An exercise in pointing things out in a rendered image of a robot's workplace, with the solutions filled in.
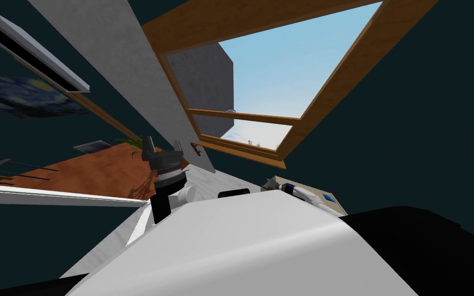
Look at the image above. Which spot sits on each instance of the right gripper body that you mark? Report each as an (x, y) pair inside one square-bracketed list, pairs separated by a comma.
[(271, 184)]

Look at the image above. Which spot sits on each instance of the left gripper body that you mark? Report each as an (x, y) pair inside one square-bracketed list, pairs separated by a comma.
[(163, 158)]

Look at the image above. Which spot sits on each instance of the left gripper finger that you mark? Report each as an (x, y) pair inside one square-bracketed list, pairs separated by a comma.
[(149, 144), (177, 146)]

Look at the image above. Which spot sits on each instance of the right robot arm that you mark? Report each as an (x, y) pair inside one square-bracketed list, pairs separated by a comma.
[(418, 250)]

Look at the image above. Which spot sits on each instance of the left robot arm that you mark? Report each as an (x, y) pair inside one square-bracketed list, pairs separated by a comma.
[(162, 205)]

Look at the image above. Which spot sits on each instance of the green potted plant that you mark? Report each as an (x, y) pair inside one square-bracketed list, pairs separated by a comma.
[(133, 144)]

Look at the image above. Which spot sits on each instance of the dark flat rectangular panel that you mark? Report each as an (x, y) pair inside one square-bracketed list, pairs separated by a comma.
[(93, 146)]

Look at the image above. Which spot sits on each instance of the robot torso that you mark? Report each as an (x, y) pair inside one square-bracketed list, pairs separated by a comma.
[(237, 246)]

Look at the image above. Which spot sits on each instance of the grey door leaf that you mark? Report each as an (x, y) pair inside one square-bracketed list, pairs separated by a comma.
[(138, 70)]

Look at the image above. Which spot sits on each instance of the wooden framed window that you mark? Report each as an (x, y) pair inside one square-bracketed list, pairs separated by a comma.
[(344, 78)]

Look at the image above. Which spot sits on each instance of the blue swirling night painting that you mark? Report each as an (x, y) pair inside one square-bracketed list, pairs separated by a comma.
[(23, 96)]

